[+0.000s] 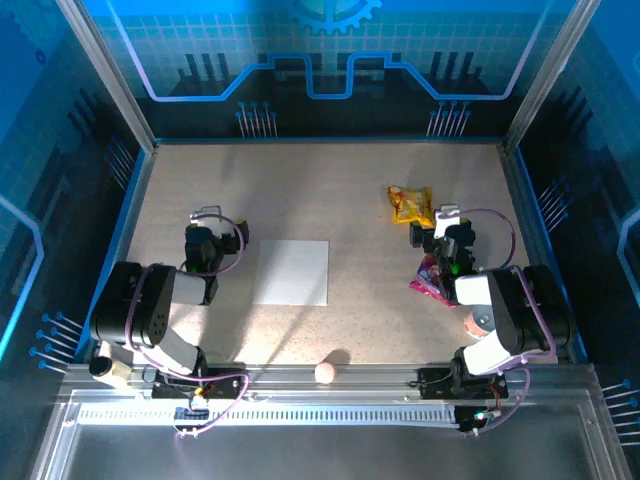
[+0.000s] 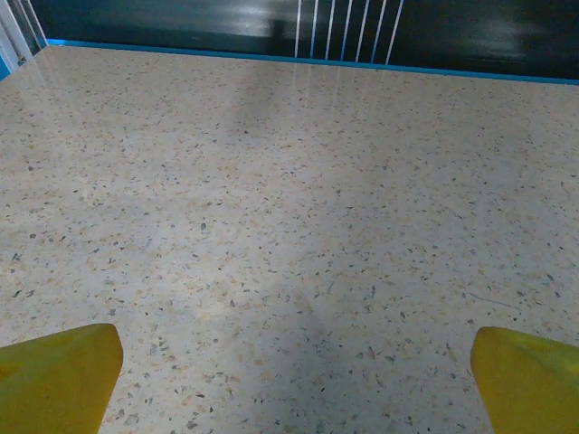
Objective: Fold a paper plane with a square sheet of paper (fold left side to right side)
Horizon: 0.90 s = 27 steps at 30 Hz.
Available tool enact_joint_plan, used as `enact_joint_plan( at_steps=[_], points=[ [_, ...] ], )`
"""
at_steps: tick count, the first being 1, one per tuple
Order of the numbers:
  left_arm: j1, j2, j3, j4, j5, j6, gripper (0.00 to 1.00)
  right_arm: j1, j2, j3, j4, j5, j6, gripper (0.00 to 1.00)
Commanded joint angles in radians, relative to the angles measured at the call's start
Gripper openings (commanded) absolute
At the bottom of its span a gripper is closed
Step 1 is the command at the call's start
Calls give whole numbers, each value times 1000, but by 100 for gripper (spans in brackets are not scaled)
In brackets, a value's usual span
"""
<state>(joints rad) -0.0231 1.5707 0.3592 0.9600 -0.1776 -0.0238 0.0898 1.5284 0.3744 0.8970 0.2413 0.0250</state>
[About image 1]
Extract yellow snack bag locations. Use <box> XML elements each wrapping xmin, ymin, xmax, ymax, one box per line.
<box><xmin>386</xmin><ymin>184</ymin><xmax>435</xmax><ymax>227</ymax></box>

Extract pink snack bag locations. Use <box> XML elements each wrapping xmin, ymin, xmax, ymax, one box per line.
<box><xmin>408</xmin><ymin>252</ymin><xmax>459</xmax><ymax>307</ymax></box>

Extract small orange cup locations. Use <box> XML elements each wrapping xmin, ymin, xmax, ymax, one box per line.
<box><xmin>463</xmin><ymin>304</ymin><xmax>496</xmax><ymax>341</ymax></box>

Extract beige roll with black cap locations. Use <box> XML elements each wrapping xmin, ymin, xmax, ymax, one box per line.
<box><xmin>88</xmin><ymin>356</ymin><xmax>134</xmax><ymax>389</ymax></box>

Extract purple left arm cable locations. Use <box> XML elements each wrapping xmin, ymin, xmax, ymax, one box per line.
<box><xmin>123</xmin><ymin>213</ymin><xmax>251</xmax><ymax>440</ymax></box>

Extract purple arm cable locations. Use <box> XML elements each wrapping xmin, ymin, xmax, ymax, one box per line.
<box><xmin>123</xmin><ymin>213</ymin><xmax>251</xmax><ymax>440</ymax></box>
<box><xmin>457</xmin><ymin>208</ymin><xmax>559</xmax><ymax>437</ymax></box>

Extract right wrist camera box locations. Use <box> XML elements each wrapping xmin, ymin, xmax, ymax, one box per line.
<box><xmin>433</xmin><ymin>203</ymin><xmax>462</xmax><ymax>240</ymax></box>

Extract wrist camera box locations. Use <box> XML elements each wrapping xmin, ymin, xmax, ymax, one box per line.
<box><xmin>188</xmin><ymin>204</ymin><xmax>235</xmax><ymax>237</ymax></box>
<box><xmin>433</xmin><ymin>203</ymin><xmax>462</xmax><ymax>240</ymax></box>

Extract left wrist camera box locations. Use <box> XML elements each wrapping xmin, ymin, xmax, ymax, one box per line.
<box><xmin>188</xmin><ymin>204</ymin><xmax>235</xmax><ymax>237</ymax></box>

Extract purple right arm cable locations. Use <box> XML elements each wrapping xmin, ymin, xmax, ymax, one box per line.
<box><xmin>457</xmin><ymin>208</ymin><xmax>559</xmax><ymax>437</ymax></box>

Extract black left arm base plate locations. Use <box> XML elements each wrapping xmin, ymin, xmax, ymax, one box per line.
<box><xmin>151</xmin><ymin>366</ymin><xmax>247</xmax><ymax>400</ymax></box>

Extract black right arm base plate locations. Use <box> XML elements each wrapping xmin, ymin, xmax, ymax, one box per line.
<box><xmin>417</xmin><ymin>366</ymin><xmax>510</xmax><ymax>400</ymax></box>

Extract aluminium frame rail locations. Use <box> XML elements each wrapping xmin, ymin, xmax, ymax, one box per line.
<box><xmin>59</xmin><ymin>363</ymin><xmax>601</xmax><ymax>401</ymax></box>

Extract white slotted cable duct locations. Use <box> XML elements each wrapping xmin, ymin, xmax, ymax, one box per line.
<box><xmin>77</xmin><ymin>403</ymin><xmax>459</xmax><ymax>427</ymax></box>

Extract aluminium frame post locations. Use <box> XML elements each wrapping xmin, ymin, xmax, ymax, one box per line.
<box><xmin>54</xmin><ymin>0</ymin><xmax>159</xmax><ymax>154</ymax></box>
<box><xmin>502</xmin><ymin>0</ymin><xmax>601</xmax><ymax>154</ymax></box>

